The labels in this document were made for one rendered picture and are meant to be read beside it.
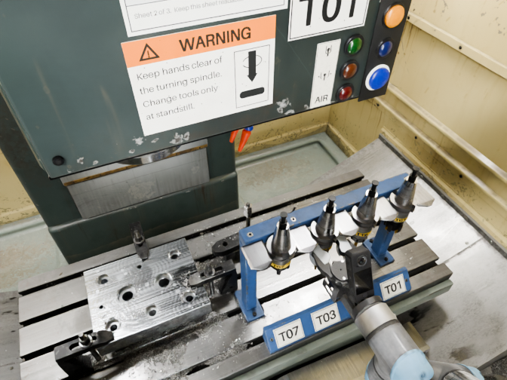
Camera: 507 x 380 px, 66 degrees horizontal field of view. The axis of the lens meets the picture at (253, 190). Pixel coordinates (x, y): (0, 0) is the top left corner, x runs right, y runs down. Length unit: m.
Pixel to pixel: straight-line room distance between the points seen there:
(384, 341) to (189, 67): 0.61
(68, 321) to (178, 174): 0.56
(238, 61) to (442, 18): 1.09
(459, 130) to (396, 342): 0.86
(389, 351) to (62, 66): 0.69
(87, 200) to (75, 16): 1.04
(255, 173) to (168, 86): 1.53
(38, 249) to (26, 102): 1.47
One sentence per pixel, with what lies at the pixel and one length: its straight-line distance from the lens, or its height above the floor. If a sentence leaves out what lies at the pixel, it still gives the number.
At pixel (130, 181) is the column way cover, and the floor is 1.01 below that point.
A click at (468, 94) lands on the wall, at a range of 1.43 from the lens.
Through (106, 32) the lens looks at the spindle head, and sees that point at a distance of 0.39.
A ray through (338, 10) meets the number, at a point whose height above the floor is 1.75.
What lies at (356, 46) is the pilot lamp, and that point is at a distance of 0.50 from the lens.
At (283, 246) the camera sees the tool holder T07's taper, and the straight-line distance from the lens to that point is 0.83.
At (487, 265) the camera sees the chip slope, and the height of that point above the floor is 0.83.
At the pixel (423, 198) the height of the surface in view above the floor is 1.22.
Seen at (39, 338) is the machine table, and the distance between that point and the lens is 1.24.
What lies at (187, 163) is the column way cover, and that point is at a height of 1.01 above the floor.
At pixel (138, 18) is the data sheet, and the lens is 0.39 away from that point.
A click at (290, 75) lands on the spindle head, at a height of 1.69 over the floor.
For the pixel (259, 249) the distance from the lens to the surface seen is 0.86.
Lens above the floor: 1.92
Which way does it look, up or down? 46 degrees down
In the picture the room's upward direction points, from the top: straight up
